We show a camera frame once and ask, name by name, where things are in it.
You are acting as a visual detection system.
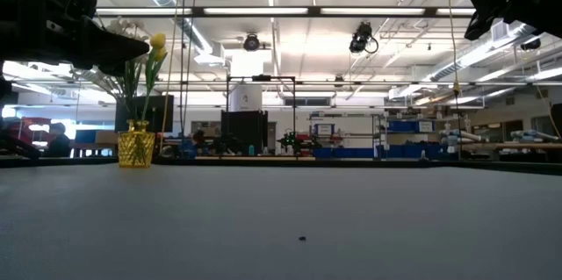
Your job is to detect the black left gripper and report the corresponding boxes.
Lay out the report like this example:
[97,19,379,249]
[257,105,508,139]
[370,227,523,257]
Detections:
[0,0,151,77]

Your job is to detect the yellow glass vase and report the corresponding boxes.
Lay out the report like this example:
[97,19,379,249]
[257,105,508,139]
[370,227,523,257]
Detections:
[117,119,155,169]

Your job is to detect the white ceiling vent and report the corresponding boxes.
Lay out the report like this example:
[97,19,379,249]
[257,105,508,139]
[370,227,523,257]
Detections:
[490,20,510,43]

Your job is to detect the black ceiling projector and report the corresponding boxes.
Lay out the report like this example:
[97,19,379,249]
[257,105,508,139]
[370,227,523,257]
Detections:
[520,37,543,52]

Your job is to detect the black monitor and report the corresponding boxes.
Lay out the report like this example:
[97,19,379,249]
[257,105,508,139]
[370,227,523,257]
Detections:
[114,94,176,134]

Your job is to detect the person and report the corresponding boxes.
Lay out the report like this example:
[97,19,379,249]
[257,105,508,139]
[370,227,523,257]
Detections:
[189,128,208,158]
[43,121,74,158]

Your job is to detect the wooden workbench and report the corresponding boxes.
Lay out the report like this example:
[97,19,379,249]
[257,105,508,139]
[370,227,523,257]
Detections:
[456,141,562,152]

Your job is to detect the blue shelf bins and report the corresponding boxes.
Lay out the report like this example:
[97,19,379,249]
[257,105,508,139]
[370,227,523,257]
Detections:
[386,119,436,134]

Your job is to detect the white cylindrical tank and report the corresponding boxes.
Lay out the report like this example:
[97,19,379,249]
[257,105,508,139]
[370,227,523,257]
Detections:
[230,83,263,113]

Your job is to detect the black panel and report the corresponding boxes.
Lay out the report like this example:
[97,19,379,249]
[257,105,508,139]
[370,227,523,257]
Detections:
[220,109,270,147]

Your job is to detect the row of blue bins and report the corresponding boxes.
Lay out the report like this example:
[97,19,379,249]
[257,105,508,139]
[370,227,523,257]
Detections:
[313,142,444,160]

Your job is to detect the device with green lights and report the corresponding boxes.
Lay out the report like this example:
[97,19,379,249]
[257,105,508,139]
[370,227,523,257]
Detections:
[277,129,304,156]

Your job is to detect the white framed sign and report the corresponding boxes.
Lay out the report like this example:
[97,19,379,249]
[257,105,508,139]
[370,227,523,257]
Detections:
[313,122,335,137]

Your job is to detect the blue-grey table mat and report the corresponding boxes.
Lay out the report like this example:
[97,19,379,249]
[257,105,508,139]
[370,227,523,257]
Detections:
[0,163,562,280]

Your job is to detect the yellow hanging rope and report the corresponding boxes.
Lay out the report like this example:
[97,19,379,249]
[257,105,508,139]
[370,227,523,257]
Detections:
[443,0,462,161]

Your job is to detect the thin yellow hanging cord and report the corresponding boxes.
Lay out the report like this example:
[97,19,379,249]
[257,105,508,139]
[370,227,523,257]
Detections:
[160,0,184,145]

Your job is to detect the black overhead light rail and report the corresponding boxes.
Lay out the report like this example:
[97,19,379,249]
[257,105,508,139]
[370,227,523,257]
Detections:
[94,5,478,18]

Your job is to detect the black ceiling camera with cable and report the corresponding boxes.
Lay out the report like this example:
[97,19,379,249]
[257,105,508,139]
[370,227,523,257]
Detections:
[349,20,379,56]

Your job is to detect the black dome ceiling camera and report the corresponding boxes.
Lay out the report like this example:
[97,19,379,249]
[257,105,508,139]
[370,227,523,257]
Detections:
[242,32,262,53]

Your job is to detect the thin black rig frame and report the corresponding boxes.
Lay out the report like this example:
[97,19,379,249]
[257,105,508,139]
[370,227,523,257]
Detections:
[226,75,298,158]

